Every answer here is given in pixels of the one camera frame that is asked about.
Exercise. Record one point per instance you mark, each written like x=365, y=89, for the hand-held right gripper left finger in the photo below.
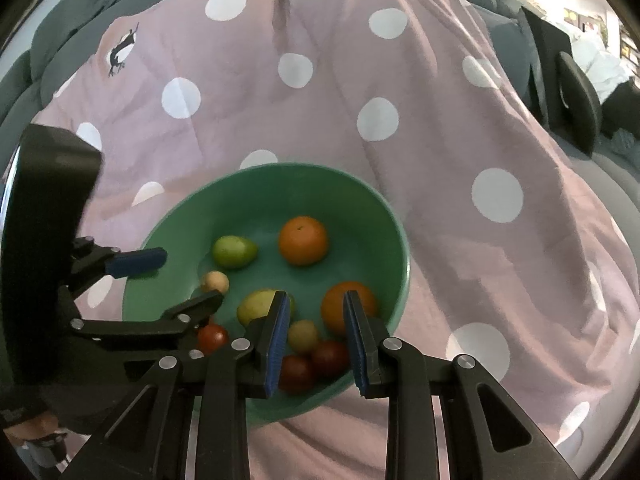
x=277, y=340

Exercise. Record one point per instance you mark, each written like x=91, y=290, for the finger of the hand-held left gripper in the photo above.
x=150, y=324
x=140, y=260

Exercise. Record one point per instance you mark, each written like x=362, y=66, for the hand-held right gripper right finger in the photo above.
x=356, y=345

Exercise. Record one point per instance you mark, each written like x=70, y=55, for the brown longan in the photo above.
x=215, y=282
x=302, y=336

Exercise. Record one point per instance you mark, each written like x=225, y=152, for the red cherry tomato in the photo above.
x=214, y=339
x=330, y=358
x=297, y=375

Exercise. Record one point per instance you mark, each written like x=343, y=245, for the green bowl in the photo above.
x=310, y=195

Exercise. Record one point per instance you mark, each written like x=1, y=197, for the person's left hand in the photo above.
x=35, y=430

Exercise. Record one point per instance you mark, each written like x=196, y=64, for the yellow-green fruit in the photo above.
x=252, y=310

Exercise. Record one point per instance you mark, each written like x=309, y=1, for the orange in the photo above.
x=332, y=310
x=303, y=240

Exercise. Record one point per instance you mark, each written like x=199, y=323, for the small green fruit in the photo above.
x=234, y=251

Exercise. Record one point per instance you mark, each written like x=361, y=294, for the pink polka dot blanket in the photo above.
x=425, y=160

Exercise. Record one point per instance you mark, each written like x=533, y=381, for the grey sofa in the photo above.
x=75, y=10

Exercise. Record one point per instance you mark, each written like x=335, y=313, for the black rounded object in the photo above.
x=575, y=95

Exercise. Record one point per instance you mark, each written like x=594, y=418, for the white cloth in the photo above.
x=600, y=70

